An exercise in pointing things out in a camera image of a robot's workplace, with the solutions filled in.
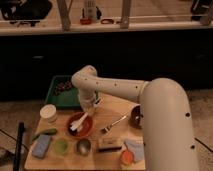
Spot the small metal bowl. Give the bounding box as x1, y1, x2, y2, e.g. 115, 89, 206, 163
76, 139, 91, 156

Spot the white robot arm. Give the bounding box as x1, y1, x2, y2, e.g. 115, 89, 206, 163
71, 65, 199, 171

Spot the black white eraser block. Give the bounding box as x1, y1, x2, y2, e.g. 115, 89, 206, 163
97, 138, 123, 152

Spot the brown grape bunch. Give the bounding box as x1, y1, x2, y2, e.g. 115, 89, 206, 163
54, 81, 72, 95

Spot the green plastic cup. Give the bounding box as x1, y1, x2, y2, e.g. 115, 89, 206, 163
53, 139, 68, 155

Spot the black office chair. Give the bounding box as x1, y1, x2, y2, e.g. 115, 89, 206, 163
0, 0, 52, 27

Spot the black pole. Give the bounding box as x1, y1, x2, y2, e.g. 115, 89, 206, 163
13, 122, 25, 171

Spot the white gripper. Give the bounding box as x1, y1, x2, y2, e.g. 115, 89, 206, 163
78, 90, 99, 114

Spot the white handled brush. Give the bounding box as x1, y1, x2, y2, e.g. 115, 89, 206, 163
70, 113, 88, 131

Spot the blue sponge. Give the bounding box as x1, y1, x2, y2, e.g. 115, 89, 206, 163
32, 134, 51, 159

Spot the orange fruit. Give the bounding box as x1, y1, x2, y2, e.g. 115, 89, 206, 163
120, 149, 134, 166

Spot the red bowl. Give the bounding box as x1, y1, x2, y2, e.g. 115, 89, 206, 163
66, 112, 93, 139

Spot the green pepper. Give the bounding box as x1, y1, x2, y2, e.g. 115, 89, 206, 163
32, 128, 57, 142

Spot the light blue cloth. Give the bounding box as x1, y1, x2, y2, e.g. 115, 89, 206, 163
124, 139, 144, 162

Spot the red ring on floor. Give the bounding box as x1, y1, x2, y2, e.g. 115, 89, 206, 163
79, 17, 93, 26

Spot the metal fork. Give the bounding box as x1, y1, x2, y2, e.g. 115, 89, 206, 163
101, 115, 127, 134

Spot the white round container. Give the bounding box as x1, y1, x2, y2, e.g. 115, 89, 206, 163
40, 104, 57, 123

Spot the green plastic tray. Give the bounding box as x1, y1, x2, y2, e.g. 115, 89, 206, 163
45, 75, 81, 110

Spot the dark brown bowl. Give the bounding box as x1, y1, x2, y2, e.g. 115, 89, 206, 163
129, 105, 142, 129

